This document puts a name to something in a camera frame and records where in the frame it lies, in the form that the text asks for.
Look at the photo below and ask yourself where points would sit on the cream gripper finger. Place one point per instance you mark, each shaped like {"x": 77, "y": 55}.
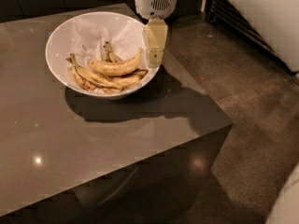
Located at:
{"x": 155, "y": 35}

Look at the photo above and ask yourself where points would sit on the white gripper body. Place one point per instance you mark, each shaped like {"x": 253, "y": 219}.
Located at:
{"x": 155, "y": 4}

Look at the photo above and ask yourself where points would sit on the back banana with stem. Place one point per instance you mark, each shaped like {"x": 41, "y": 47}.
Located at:
{"x": 109, "y": 55}

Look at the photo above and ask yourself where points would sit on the left spotted banana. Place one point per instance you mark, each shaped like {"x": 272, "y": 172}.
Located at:
{"x": 90, "y": 81}

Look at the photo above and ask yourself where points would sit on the white bowl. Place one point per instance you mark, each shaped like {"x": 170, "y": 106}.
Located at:
{"x": 62, "y": 41}

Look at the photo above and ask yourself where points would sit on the spotted yellow banana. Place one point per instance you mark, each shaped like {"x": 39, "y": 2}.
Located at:
{"x": 119, "y": 68}

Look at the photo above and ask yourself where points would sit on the lower right spotted banana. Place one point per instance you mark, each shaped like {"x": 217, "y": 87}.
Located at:
{"x": 131, "y": 79}

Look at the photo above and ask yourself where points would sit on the white paper liner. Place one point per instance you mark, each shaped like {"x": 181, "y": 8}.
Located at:
{"x": 108, "y": 55}

